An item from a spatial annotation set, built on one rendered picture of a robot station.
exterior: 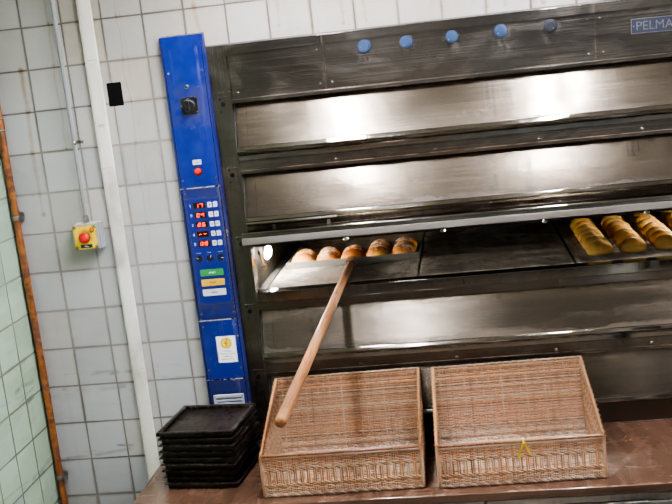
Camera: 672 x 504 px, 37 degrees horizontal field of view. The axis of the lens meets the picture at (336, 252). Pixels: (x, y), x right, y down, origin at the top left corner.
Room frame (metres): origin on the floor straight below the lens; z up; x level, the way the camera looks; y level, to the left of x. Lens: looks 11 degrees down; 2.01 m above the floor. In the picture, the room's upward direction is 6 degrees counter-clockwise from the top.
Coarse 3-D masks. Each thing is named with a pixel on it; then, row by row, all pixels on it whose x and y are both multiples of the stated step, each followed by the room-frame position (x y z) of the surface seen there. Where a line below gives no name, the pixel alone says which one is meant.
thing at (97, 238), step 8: (80, 224) 3.74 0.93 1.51; (88, 224) 3.73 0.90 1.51; (96, 224) 3.73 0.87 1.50; (72, 232) 3.74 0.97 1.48; (80, 232) 3.73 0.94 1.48; (88, 232) 3.73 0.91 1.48; (96, 232) 3.73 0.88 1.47; (96, 240) 3.72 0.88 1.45; (104, 240) 3.78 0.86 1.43; (80, 248) 3.73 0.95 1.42; (88, 248) 3.73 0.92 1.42; (96, 248) 3.73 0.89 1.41
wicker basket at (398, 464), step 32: (288, 384) 3.67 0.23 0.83; (352, 384) 3.63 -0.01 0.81; (384, 384) 3.62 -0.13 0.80; (416, 384) 3.53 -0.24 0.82; (320, 416) 3.62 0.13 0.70; (352, 416) 3.60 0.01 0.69; (384, 416) 3.59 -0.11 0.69; (416, 416) 3.57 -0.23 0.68; (288, 448) 3.61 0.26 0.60; (320, 448) 3.58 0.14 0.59; (352, 448) 3.55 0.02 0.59; (384, 448) 3.17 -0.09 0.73; (416, 448) 3.16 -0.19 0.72; (288, 480) 3.21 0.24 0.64; (320, 480) 3.20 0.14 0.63; (352, 480) 3.18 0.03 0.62; (384, 480) 3.17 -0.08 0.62; (416, 480) 3.16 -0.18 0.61
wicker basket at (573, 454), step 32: (448, 384) 3.57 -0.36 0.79; (480, 384) 3.56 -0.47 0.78; (512, 384) 3.54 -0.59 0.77; (544, 384) 3.53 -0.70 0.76; (576, 384) 3.51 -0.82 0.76; (448, 416) 3.54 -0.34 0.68; (480, 416) 3.53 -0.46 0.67; (512, 416) 3.51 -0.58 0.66; (544, 416) 3.50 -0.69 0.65; (576, 416) 3.49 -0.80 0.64; (448, 448) 3.13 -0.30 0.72; (480, 448) 3.12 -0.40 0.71; (512, 448) 3.11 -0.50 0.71; (544, 448) 3.10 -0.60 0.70; (576, 448) 3.09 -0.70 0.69; (448, 480) 3.13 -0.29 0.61; (480, 480) 3.12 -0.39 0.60; (512, 480) 3.11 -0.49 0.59; (544, 480) 3.10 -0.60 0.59
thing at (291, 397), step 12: (348, 264) 3.90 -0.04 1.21; (348, 276) 3.75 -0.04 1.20; (336, 288) 3.52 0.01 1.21; (336, 300) 3.37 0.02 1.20; (324, 312) 3.21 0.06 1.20; (324, 324) 3.06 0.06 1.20; (312, 348) 2.81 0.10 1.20; (312, 360) 2.73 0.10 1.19; (300, 372) 2.60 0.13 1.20; (300, 384) 2.52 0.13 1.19; (288, 396) 2.41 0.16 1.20; (288, 408) 2.34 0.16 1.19; (276, 420) 2.28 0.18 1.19
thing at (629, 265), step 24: (576, 264) 3.60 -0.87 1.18; (600, 264) 3.56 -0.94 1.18; (624, 264) 3.54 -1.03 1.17; (648, 264) 3.53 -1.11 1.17; (288, 288) 3.73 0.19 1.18; (312, 288) 3.69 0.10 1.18; (360, 288) 3.67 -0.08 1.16; (384, 288) 3.66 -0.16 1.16; (408, 288) 3.64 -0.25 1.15; (432, 288) 3.63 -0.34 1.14
